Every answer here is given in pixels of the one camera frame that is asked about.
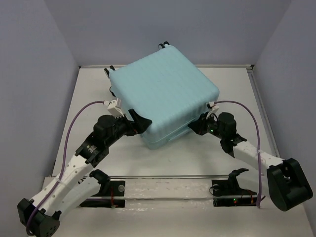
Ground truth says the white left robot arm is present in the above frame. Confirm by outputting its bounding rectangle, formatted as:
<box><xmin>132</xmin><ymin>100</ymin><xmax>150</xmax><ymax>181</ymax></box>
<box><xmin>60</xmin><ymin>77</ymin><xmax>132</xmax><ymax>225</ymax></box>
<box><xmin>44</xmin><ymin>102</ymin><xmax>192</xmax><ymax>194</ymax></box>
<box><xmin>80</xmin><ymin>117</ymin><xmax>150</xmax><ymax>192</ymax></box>
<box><xmin>17</xmin><ymin>109</ymin><xmax>152</xmax><ymax>237</ymax></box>

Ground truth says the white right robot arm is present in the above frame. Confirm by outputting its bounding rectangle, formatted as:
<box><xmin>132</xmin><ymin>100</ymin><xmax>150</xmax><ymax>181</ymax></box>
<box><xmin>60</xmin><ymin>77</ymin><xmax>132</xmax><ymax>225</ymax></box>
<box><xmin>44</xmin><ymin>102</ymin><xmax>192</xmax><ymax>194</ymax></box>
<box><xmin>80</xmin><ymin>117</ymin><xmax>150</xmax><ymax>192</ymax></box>
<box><xmin>188</xmin><ymin>112</ymin><xmax>313</xmax><ymax>211</ymax></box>

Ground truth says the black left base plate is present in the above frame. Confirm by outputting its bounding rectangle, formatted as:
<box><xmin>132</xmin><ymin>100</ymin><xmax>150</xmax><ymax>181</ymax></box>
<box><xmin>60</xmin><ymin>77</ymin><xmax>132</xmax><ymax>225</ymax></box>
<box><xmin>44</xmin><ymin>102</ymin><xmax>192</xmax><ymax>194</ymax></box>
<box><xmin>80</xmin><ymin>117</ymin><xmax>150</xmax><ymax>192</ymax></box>
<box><xmin>79</xmin><ymin>180</ymin><xmax>125</xmax><ymax>208</ymax></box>

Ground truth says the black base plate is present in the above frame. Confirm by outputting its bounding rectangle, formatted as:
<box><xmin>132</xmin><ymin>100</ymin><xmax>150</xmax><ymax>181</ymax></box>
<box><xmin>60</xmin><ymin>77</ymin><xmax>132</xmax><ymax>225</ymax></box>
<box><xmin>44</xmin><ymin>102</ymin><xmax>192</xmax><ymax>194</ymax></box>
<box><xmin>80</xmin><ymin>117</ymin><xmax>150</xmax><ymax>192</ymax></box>
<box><xmin>79</xmin><ymin>180</ymin><xmax>125</xmax><ymax>208</ymax></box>
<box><xmin>209</xmin><ymin>179</ymin><xmax>257</xmax><ymax>207</ymax></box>

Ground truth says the aluminium table rail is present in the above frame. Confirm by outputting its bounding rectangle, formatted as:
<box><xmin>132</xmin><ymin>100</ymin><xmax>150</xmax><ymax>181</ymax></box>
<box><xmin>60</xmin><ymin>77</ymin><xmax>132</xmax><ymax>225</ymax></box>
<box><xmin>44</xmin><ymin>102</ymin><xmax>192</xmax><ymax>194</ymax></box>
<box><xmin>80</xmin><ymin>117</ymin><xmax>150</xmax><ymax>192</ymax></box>
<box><xmin>247</xmin><ymin>65</ymin><xmax>280</xmax><ymax>157</ymax></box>

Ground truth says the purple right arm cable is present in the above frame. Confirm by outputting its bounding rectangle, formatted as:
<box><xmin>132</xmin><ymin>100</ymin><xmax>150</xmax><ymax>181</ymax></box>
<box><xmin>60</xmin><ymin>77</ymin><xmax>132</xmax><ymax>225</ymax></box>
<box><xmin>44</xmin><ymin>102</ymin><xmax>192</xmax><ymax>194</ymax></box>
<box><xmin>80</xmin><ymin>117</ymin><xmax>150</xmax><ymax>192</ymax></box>
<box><xmin>213</xmin><ymin>100</ymin><xmax>266</xmax><ymax>208</ymax></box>

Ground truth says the light blue hard-shell suitcase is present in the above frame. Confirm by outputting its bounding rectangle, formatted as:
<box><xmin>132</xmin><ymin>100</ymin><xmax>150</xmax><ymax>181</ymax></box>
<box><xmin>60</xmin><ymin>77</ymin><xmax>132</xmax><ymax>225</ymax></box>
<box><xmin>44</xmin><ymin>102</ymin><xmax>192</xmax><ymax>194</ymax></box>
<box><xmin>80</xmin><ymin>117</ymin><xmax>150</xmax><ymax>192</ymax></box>
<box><xmin>104</xmin><ymin>41</ymin><xmax>220</xmax><ymax>149</ymax></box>

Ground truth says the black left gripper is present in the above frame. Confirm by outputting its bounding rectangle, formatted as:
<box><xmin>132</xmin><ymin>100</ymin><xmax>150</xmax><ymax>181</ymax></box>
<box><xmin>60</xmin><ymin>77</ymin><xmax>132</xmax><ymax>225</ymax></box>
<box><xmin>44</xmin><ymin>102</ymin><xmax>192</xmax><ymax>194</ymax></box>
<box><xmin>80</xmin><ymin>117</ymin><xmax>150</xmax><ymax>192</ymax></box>
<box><xmin>106</xmin><ymin>109</ymin><xmax>152</xmax><ymax>147</ymax></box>

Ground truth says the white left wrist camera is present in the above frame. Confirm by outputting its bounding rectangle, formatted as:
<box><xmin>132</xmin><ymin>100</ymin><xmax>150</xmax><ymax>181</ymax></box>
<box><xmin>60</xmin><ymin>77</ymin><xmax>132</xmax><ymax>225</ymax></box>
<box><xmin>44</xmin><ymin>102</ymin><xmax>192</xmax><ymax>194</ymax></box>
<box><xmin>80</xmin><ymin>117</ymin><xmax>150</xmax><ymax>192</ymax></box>
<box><xmin>103</xmin><ymin>98</ymin><xmax>125</xmax><ymax>118</ymax></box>

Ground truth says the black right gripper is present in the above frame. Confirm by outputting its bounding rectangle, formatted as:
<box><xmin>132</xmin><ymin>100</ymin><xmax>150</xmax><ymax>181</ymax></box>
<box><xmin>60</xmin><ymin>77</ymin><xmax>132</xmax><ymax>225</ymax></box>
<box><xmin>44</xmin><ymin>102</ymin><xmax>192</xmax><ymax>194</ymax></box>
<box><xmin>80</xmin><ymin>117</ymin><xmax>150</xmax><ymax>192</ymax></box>
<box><xmin>187</xmin><ymin>111</ymin><xmax>225</xmax><ymax>140</ymax></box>

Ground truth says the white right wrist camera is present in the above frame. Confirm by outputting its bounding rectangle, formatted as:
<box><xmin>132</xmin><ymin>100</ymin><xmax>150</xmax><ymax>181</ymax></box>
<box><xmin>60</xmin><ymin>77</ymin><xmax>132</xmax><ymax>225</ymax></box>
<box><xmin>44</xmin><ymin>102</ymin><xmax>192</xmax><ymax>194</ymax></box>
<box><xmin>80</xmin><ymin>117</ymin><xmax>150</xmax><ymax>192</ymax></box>
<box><xmin>206</xmin><ymin>101</ymin><xmax>219</xmax><ymax>119</ymax></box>

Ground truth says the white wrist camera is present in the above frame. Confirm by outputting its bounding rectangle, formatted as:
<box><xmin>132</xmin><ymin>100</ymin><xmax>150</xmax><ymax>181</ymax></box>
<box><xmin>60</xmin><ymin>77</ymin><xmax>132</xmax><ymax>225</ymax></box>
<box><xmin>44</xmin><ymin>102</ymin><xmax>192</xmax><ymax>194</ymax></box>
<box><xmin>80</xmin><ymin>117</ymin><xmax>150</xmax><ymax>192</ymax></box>
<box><xmin>206</xmin><ymin>101</ymin><xmax>219</xmax><ymax>119</ymax></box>
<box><xmin>103</xmin><ymin>98</ymin><xmax>125</xmax><ymax>118</ymax></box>

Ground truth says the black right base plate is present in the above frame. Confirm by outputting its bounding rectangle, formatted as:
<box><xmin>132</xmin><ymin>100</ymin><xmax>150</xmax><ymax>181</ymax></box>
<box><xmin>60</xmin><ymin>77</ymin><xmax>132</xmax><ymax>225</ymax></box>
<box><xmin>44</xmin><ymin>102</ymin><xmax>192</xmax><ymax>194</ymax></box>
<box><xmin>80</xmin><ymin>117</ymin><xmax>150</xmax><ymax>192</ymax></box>
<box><xmin>209</xmin><ymin>179</ymin><xmax>257</xmax><ymax>207</ymax></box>

